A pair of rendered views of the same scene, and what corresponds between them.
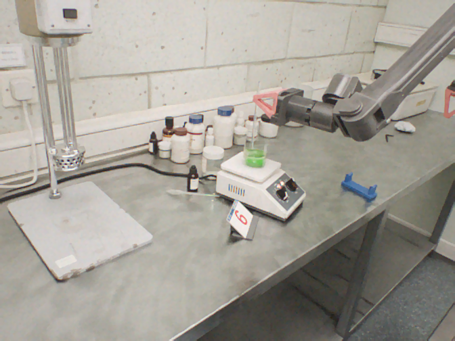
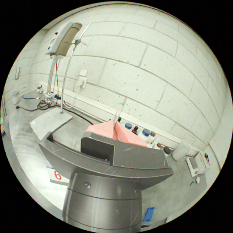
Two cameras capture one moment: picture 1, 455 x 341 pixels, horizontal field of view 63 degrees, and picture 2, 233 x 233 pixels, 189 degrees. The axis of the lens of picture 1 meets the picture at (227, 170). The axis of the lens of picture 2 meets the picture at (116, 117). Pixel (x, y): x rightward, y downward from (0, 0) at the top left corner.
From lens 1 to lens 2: 0.81 m
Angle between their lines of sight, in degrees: 43
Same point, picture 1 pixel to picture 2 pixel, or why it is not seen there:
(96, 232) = (43, 125)
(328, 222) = not seen: hidden behind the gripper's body
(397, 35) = (213, 145)
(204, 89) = (150, 119)
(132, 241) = (39, 134)
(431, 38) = not seen: outside the picture
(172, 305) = (20, 149)
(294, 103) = (72, 189)
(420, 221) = not seen: hidden behind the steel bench
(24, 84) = (80, 80)
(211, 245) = (41, 163)
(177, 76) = (139, 105)
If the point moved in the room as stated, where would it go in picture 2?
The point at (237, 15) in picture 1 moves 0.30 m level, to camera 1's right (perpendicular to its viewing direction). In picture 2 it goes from (178, 98) to (207, 122)
